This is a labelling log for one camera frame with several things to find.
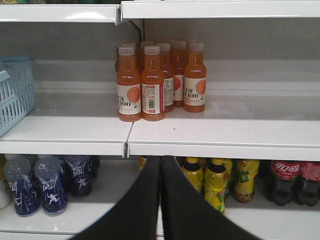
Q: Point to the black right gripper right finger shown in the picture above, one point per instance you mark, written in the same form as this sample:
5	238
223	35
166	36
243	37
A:
185	213

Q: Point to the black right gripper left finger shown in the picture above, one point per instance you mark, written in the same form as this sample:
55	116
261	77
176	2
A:
135	215

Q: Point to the light blue plastic basket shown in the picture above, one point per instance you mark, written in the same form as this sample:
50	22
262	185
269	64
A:
17	94

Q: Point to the yellow lemon tea bottle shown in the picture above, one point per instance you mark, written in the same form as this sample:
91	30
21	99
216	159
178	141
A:
194	173
215	183
246	171

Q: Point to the blue sports drink bottle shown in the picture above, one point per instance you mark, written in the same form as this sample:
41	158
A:
18	173
77	175
48	171

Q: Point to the plastic cola bottle red label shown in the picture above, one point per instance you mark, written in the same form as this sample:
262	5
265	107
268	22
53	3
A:
280	181
307	186

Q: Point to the orange C100 juice bottle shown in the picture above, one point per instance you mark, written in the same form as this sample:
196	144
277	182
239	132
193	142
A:
195	74
152	85
128	85

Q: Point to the white metal shelf unit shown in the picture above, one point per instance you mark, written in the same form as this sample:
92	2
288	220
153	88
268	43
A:
262	92

